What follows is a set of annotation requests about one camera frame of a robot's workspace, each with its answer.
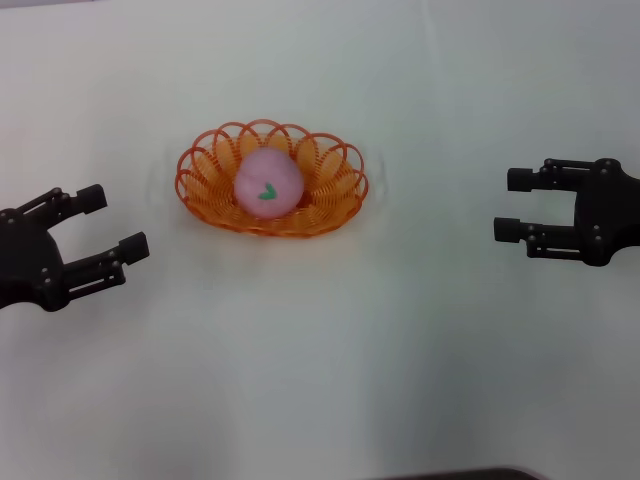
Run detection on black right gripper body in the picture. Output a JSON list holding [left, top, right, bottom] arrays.
[[571, 157, 640, 268]]

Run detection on orange woven plastic basket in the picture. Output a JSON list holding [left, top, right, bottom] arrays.
[[174, 118, 371, 240]]

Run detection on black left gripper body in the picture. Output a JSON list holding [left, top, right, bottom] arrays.
[[0, 208, 72, 314]]

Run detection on dark rounded robot base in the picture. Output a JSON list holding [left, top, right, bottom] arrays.
[[389, 466, 544, 480]]

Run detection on pink plush peach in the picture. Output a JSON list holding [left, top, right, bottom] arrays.
[[233, 146, 306, 221]]

